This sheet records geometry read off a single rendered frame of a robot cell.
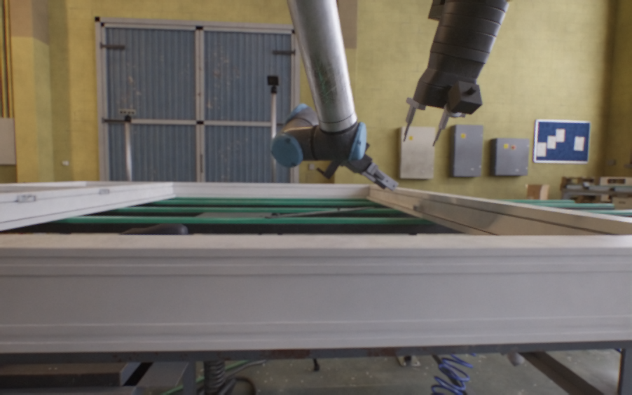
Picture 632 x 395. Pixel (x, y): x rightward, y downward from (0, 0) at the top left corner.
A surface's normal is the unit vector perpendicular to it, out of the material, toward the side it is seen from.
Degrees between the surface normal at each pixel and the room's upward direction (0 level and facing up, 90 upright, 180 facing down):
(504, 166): 90
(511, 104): 90
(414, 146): 90
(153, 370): 0
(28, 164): 90
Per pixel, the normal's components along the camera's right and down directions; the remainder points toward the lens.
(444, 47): -0.75, 0.16
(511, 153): 0.07, 0.07
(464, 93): 0.21, -0.34
